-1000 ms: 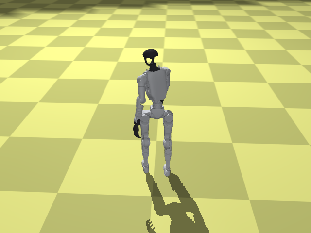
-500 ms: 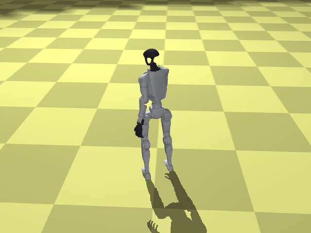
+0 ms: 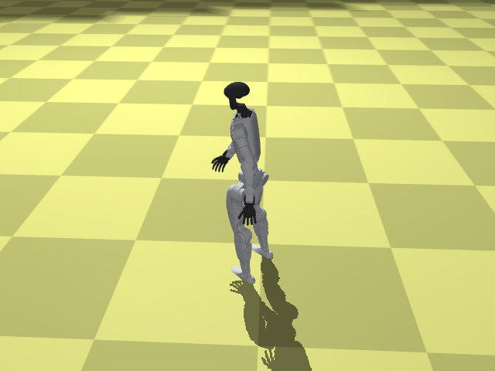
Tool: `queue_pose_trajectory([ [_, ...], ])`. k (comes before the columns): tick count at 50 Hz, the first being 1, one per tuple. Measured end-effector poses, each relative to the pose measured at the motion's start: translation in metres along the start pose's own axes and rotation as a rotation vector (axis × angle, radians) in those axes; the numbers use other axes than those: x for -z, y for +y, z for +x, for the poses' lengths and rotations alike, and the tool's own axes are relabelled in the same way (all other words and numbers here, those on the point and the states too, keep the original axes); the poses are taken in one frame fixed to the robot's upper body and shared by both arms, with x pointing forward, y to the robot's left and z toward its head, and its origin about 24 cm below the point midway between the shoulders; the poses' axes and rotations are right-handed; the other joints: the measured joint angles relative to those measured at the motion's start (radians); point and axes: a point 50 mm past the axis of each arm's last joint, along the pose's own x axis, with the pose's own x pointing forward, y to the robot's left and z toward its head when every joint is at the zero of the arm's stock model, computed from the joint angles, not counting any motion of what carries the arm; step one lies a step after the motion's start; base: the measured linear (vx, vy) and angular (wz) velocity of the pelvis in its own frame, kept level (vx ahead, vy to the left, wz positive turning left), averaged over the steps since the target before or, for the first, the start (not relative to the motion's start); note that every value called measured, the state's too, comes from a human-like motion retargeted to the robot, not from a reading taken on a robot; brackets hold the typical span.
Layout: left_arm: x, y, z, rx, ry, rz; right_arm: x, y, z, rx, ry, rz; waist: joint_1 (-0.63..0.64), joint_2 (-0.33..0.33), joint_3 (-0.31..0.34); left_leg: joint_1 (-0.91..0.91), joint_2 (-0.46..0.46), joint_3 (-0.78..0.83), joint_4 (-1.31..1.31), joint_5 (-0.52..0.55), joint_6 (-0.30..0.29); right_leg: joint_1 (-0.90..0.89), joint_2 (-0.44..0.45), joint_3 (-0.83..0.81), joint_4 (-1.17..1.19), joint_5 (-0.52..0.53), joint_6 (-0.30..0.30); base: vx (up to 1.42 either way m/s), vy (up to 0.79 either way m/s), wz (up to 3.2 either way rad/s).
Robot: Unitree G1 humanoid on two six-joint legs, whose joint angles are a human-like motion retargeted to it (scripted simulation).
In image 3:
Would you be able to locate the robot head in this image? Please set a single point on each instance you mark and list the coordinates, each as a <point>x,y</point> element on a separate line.
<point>238,90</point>

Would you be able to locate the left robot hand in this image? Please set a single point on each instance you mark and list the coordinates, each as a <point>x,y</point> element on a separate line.
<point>248,212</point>

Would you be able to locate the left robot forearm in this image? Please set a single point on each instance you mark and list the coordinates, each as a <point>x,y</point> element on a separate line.
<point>248,177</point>

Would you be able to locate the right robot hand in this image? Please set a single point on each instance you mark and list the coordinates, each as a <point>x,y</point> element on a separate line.
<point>220,161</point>

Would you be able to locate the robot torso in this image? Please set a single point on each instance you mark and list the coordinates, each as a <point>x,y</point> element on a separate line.
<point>251,125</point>

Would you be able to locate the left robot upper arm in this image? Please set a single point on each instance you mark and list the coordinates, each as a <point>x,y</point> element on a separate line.
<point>240,137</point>

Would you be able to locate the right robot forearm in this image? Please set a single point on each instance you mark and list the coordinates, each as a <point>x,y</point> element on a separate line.
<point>230,151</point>

